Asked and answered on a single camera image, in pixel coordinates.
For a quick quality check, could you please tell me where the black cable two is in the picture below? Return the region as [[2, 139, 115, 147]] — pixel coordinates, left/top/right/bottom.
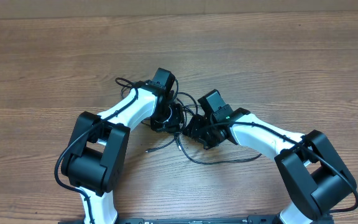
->
[[174, 133, 263, 166]]

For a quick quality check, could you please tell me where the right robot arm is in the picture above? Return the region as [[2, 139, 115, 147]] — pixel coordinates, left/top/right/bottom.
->
[[183, 90, 358, 223]]

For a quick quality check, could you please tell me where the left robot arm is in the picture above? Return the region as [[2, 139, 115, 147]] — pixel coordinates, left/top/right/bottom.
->
[[54, 68, 184, 223]]

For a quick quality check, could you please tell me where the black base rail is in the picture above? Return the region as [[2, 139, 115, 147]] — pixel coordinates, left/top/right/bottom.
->
[[57, 214, 335, 224]]

